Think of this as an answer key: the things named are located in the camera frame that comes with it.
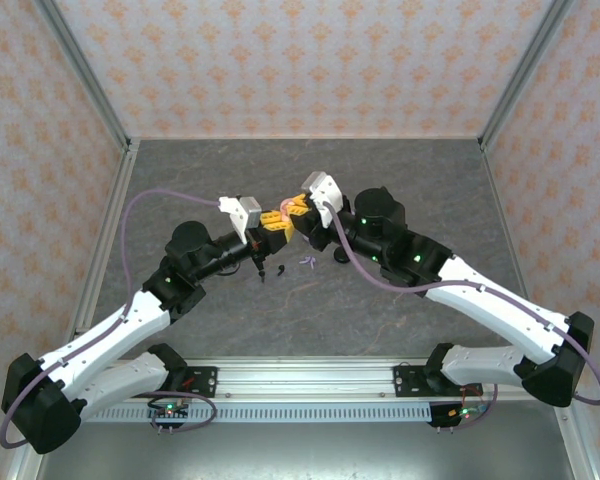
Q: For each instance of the pink earbud charging case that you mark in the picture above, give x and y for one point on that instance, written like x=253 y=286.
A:
x=284 y=216

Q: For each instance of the black earbud charging case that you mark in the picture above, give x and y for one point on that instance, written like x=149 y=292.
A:
x=339 y=256

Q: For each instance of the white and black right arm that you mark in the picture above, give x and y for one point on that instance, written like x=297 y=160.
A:
x=505 y=310

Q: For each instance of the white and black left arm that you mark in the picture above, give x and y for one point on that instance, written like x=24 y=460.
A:
x=105 y=330

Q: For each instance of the small controller circuit board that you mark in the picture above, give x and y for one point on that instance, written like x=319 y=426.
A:
x=452 y=414
x=169 y=411

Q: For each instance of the grey metal platform sheet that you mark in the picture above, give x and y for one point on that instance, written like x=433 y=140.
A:
x=305 y=455

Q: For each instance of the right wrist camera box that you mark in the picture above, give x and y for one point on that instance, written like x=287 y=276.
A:
x=325 y=192

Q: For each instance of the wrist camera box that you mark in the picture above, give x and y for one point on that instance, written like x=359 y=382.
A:
x=325 y=192
x=242 y=215

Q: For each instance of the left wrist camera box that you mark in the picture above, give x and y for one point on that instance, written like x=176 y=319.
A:
x=242 y=215

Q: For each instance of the aluminium table edge rail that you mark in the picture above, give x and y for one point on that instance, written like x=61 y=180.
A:
x=500 y=200
x=108 y=235

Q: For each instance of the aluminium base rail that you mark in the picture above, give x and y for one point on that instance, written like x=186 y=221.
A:
x=305 y=380

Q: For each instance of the aluminium frame post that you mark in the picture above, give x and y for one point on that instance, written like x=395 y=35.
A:
x=90 y=80
x=521 y=80

